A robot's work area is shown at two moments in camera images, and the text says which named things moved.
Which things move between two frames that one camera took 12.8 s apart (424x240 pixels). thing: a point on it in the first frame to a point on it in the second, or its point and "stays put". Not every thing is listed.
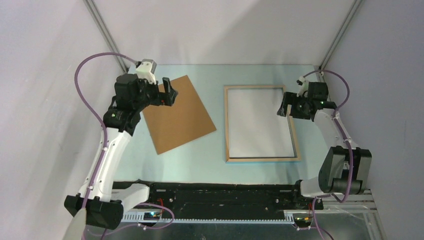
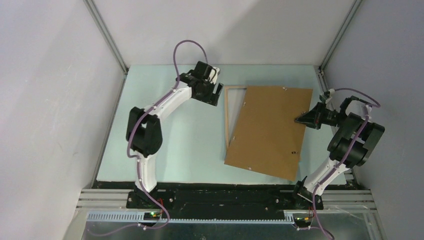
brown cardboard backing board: x=171 y=126 to x=266 y=138
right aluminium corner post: x=339 y=34 stays put
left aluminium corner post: x=97 y=18 stays put
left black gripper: x=167 y=98 to x=212 y=98
